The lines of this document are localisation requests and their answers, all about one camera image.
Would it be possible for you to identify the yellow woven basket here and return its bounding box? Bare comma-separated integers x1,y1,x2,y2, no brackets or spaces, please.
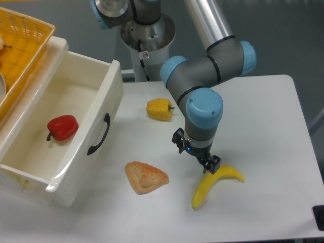
1,7,55,118

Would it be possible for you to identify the triangular pastry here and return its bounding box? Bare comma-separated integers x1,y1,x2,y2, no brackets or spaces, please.
125,161,169,195

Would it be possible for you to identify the white drawer cabinet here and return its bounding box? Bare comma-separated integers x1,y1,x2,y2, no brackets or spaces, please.
1,36,69,205

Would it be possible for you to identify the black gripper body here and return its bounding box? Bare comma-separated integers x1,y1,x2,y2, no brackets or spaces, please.
183,140,212,160

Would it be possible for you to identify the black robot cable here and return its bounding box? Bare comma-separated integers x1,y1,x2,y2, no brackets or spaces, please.
137,39,151,82

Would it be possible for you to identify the black object at table edge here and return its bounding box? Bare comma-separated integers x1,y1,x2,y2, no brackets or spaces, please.
312,205,324,231

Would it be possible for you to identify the yellow bell pepper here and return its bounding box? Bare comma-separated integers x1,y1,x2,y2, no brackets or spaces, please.
146,98,175,122

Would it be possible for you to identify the white drawer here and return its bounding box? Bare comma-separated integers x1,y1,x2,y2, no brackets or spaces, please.
1,52,124,206

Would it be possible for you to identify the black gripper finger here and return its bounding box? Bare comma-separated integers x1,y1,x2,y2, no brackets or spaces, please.
199,154,221,175
172,128,184,154

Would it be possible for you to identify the yellow banana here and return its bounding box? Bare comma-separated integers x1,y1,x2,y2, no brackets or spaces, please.
191,166,245,210

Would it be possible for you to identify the red bell pepper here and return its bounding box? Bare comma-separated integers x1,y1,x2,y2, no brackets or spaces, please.
47,115,79,141

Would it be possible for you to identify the grey bowl in basket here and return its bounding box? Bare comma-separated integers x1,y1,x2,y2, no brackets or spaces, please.
0,74,7,102

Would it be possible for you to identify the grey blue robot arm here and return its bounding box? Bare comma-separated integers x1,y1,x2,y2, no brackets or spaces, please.
90,1,257,174

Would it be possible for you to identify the pale fruit in basket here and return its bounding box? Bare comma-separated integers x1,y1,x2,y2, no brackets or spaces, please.
0,37,12,50

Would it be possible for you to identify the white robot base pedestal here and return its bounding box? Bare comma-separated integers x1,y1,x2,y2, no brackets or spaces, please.
120,14,175,82

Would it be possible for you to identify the black top drawer handle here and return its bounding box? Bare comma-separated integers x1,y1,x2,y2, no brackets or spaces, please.
87,113,111,155

